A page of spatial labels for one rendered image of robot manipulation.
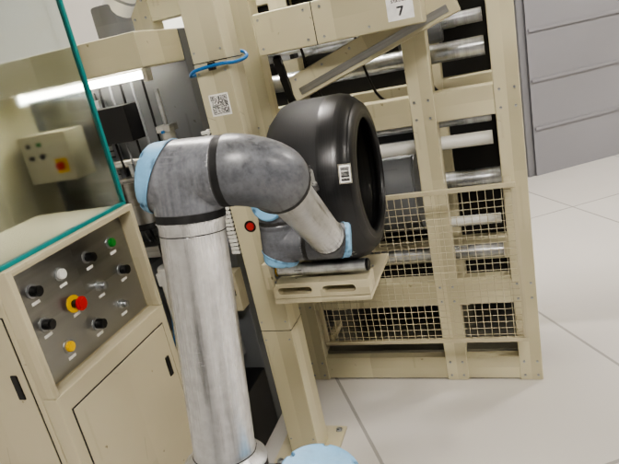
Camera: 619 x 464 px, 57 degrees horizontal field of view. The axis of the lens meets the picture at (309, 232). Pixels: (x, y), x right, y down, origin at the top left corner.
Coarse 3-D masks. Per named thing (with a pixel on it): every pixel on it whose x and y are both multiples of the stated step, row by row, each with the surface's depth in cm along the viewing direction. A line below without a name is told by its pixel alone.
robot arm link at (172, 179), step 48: (192, 144) 88; (144, 192) 88; (192, 192) 87; (192, 240) 89; (192, 288) 91; (192, 336) 92; (192, 384) 94; (240, 384) 97; (192, 432) 98; (240, 432) 97
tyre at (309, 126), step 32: (352, 96) 195; (288, 128) 181; (320, 128) 176; (352, 128) 179; (320, 160) 173; (352, 160) 176; (320, 192) 174; (352, 192) 175; (384, 192) 216; (352, 224) 179; (384, 224) 213; (352, 256) 192
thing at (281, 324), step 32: (192, 0) 185; (224, 0) 190; (192, 32) 189; (224, 32) 188; (224, 64) 190; (224, 128) 198; (256, 128) 206; (256, 224) 208; (256, 256) 213; (256, 288) 218; (288, 320) 220; (288, 352) 225; (288, 384) 230; (288, 416) 237; (320, 416) 243
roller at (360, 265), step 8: (304, 264) 201; (312, 264) 200; (320, 264) 198; (328, 264) 197; (336, 264) 196; (344, 264) 195; (352, 264) 194; (360, 264) 193; (368, 264) 194; (280, 272) 203; (288, 272) 202; (296, 272) 201; (304, 272) 201; (312, 272) 200; (320, 272) 199; (328, 272) 198; (336, 272) 197; (344, 272) 197
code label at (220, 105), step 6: (210, 96) 195; (216, 96) 194; (222, 96) 194; (210, 102) 196; (216, 102) 195; (222, 102) 195; (228, 102) 194; (216, 108) 196; (222, 108) 195; (228, 108) 195; (216, 114) 197; (222, 114) 196
